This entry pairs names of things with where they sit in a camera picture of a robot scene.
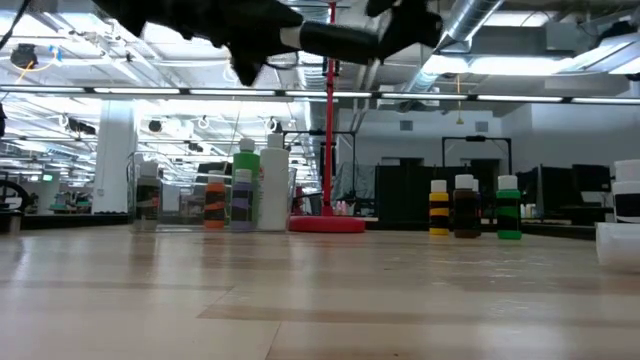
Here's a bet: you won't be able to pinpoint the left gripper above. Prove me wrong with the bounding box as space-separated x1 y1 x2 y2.
144 0 305 88

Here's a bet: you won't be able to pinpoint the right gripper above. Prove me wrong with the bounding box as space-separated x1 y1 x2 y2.
365 0 445 63

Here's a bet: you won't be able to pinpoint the large green paint bottle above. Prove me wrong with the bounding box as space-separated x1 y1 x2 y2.
232 137 262 229

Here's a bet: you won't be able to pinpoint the tall white bottle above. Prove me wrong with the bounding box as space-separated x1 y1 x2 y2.
257 132 291 233

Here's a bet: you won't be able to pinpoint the purple paint bottle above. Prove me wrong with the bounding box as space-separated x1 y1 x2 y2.
230 168 255 233

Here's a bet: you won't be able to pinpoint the orange paint bottle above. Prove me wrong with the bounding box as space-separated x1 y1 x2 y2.
203 170 228 231

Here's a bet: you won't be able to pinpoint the grey paint bottle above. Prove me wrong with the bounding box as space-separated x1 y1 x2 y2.
135 160 163 233

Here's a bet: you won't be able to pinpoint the blue paint bottle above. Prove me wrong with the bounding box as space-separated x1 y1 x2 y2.
472 178 485 236

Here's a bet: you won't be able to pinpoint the yellow paint bottle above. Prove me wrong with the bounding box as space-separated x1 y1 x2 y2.
428 179 451 237

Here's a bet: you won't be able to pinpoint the brown paint bottle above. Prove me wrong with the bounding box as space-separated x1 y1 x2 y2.
452 173 482 239

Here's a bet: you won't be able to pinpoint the small green paint bottle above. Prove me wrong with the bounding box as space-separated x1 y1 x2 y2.
495 174 523 241

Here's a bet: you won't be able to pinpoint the long ceiling light strip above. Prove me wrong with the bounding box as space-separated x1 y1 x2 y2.
0 83 640 106

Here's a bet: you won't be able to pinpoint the teal tarp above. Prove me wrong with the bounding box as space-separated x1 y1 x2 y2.
333 162 377 202

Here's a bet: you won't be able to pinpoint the black partition panels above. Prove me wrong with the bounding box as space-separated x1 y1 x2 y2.
374 158 614 237

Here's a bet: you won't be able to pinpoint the white pillar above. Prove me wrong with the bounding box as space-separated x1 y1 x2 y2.
92 98 139 215

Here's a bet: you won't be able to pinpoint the clear plastic bin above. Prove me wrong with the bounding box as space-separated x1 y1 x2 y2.
125 149 298 234

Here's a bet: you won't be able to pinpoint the red desk lamp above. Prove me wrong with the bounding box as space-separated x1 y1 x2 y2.
287 0 367 235

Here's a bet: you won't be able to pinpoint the black wheel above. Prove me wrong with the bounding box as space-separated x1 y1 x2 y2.
0 178 34 214

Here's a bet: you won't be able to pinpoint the silver ventilation duct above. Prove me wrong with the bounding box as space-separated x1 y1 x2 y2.
422 0 505 94

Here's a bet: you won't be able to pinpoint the yellow hanging cord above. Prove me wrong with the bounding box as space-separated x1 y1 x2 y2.
455 73 465 126

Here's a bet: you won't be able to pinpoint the black ceiling cable reel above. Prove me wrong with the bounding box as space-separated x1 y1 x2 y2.
9 42 40 70

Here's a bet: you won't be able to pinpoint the black hanging cable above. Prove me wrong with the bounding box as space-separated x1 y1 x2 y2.
0 0 34 52

